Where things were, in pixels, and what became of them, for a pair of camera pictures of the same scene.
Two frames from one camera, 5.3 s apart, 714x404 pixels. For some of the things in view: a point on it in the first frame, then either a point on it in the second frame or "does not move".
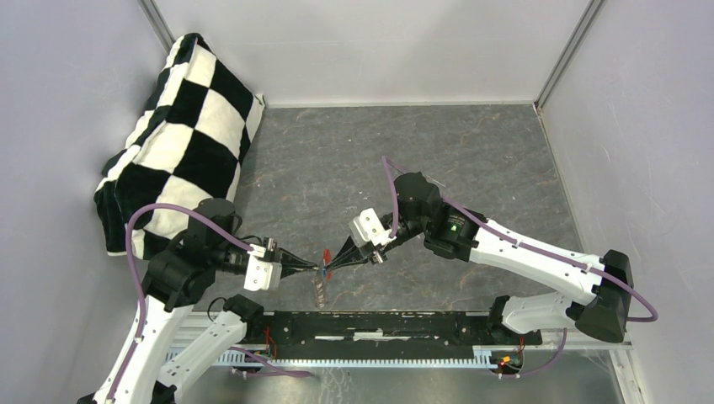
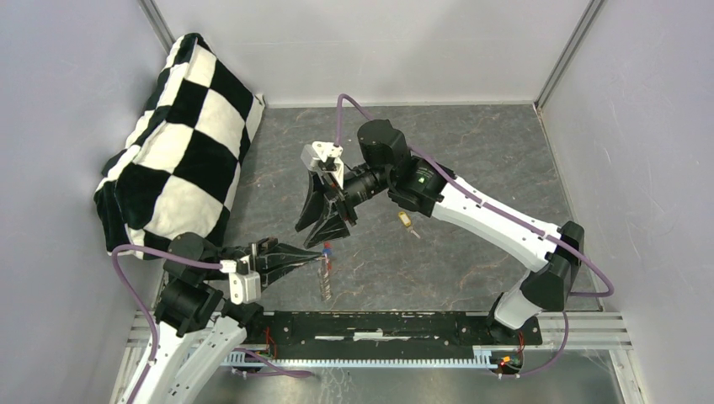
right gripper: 349,246 to 330,225
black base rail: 380,335 does not move
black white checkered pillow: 186,148 does not move
